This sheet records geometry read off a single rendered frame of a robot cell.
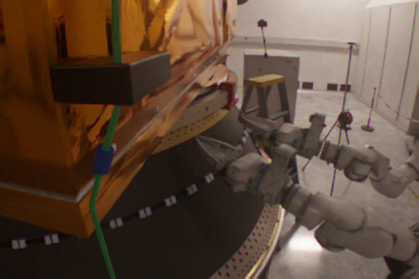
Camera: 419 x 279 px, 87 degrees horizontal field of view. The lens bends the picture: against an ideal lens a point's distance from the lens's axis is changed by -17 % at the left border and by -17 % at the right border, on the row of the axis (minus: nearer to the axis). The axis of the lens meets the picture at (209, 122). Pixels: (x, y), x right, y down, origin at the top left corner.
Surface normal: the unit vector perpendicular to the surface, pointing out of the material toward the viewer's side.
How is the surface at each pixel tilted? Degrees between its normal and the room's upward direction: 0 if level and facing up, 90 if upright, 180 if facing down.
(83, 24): 90
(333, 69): 90
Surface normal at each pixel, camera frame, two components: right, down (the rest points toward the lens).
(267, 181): -0.51, -0.23
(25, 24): -0.05, 0.33
